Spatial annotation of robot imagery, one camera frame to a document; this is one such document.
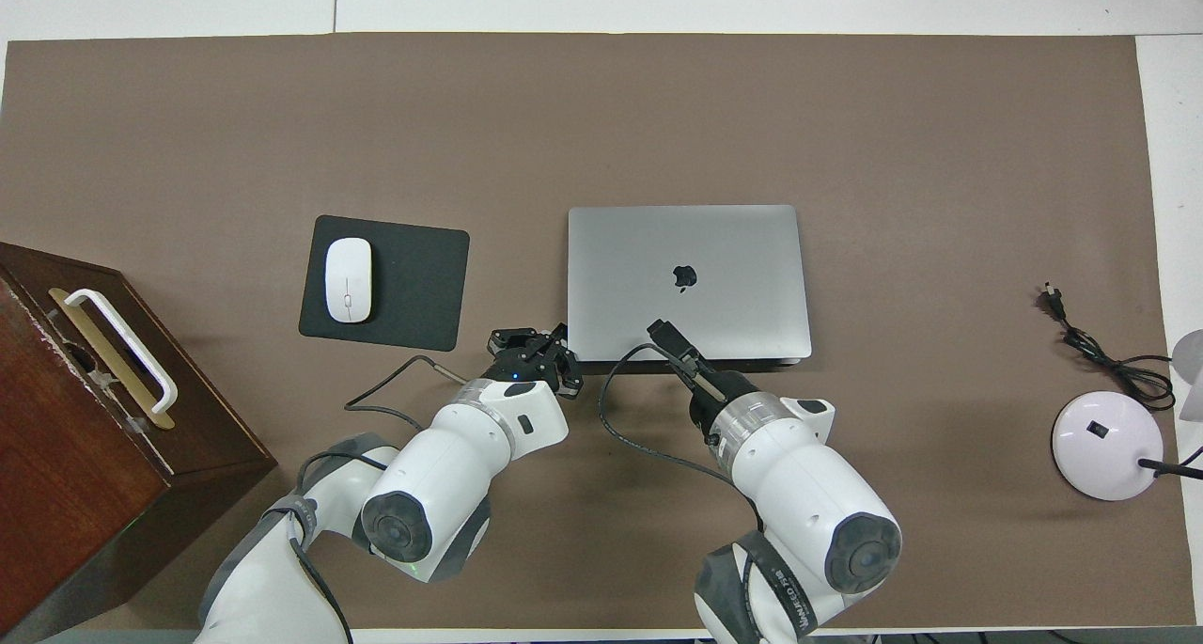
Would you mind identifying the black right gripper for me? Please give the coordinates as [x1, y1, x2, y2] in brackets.
[688, 369, 762, 440]

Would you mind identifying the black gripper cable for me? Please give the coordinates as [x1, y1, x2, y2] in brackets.
[287, 353, 471, 644]
[598, 319, 764, 532]

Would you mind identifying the white lamp base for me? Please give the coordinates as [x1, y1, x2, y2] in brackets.
[1051, 329, 1203, 502]

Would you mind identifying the silver Apple laptop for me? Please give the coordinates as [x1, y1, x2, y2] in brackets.
[567, 205, 813, 368]

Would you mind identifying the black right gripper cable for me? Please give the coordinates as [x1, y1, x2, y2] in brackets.
[598, 319, 764, 532]

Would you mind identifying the gold box handle plate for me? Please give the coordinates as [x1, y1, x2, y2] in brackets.
[47, 287, 177, 431]

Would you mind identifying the white computer mouse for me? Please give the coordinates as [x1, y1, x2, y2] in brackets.
[324, 237, 374, 324]

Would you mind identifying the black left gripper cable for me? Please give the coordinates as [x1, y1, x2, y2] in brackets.
[287, 353, 471, 644]

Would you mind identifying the dark brown wooden box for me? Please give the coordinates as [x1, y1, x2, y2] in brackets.
[0, 242, 278, 640]

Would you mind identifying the brown table mat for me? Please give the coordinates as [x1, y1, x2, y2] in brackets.
[0, 31, 1196, 631]

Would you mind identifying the white box handle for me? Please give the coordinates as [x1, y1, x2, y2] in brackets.
[64, 289, 180, 415]

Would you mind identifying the black mouse pad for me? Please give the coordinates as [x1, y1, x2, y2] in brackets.
[298, 214, 471, 353]

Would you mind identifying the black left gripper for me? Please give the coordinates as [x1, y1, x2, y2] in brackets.
[482, 322, 585, 400]

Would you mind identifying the black lamp power cable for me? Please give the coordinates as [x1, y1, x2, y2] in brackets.
[1041, 283, 1203, 466]

